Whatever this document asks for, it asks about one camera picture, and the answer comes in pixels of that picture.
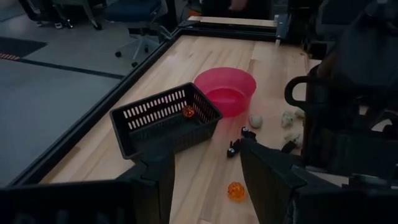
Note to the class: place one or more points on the blue office chair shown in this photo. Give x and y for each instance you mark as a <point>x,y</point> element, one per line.
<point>133,9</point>

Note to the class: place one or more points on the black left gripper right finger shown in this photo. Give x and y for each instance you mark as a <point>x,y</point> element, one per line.
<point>267,180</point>

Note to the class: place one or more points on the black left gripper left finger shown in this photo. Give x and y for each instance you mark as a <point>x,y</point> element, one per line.
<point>155,186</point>

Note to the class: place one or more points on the black slotted plastic basket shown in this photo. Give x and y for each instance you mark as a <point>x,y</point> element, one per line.
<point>149,124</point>

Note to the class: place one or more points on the black hazard-striped floor mat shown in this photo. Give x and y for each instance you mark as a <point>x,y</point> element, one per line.
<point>18,46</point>

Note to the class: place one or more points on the pink plastic bowl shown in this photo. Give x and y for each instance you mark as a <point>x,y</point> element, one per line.
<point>230,81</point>

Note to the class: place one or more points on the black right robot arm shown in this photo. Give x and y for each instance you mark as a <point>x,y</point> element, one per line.
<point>367,62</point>

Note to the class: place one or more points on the white skull decoration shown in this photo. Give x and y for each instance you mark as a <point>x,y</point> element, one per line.
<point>256,121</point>
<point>287,119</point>
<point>300,113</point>
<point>293,137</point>

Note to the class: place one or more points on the orange translucent pumpkin decoration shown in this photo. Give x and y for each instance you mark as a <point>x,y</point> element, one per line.
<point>236,191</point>
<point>188,111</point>

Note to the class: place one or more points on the person's hand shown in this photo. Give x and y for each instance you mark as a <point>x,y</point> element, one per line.
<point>237,3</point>

